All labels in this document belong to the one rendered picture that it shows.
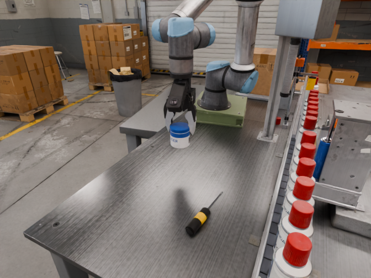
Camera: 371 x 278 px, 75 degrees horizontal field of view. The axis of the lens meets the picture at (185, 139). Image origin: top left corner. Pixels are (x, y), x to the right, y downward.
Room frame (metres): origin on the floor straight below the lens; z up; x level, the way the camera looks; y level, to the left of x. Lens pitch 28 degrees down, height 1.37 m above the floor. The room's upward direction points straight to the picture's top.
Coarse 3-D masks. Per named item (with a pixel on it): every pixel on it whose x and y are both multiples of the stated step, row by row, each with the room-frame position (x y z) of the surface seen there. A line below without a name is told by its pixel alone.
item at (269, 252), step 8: (288, 152) 0.81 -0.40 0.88; (288, 160) 0.75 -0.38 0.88; (288, 168) 0.70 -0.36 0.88; (280, 184) 0.61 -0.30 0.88; (280, 192) 0.57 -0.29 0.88; (280, 200) 0.54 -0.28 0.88; (280, 208) 0.50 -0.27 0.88; (272, 224) 0.45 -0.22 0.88; (272, 232) 0.42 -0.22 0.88; (272, 240) 0.40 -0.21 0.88; (272, 248) 0.38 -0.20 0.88; (264, 256) 0.36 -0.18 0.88; (272, 256) 0.36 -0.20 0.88; (264, 264) 0.34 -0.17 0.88; (264, 272) 0.32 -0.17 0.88
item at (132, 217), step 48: (336, 96) 1.66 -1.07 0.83; (144, 144) 0.96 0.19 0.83; (192, 144) 0.96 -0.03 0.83; (240, 144) 0.96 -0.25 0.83; (96, 192) 0.63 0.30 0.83; (144, 192) 0.63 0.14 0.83; (192, 192) 0.63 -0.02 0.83; (240, 192) 0.63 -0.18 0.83; (48, 240) 0.44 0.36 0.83; (96, 240) 0.44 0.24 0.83; (144, 240) 0.44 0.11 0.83; (192, 240) 0.44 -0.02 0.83; (240, 240) 0.44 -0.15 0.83; (336, 240) 0.44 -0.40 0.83
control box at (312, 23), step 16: (288, 0) 0.96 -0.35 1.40; (304, 0) 0.90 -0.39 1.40; (320, 0) 0.85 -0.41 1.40; (336, 0) 0.88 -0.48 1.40; (288, 16) 0.95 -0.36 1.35; (304, 16) 0.89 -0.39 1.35; (320, 16) 0.85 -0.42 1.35; (336, 16) 0.89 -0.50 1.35; (288, 32) 0.94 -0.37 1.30; (304, 32) 0.88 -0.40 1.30; (320, 32) 0.86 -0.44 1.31
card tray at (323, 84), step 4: (304, 80) 2.05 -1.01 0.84; (320, 80) 2.00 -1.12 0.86; (324, 80) 1.98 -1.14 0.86; (292, 84) 1.94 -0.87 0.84; (296, 84) 1.95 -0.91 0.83; (300, 84) 1.95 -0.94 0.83; (320, 84) 1.95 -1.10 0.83; (324, 84) 1.95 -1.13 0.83; (328, 84) 1.82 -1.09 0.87; (296, 88) 1.84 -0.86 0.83; (300, 88) 1.84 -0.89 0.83; (320, 88) 1.84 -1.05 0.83; (324, 88) 1.84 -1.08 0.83; (328, 88) 1.72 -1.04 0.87; (320, 92) 1.74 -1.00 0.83; (324, 92) 1.74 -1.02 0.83
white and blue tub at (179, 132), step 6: (174, 126) 0.75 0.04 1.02; (180, 126) 0.75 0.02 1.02; (186, 126) 0.75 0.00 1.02; (174, 132) 0.72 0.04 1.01; (180, 132) 0.72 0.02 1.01; (186, 132) 0.72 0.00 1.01; (174, 138) 0.72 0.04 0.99; (180, 138) 0.72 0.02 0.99; (186, 138) 0.72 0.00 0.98; (174, 144) 0.72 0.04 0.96; (180, 144) 0.72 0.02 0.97; (186, 144) 0.73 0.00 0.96
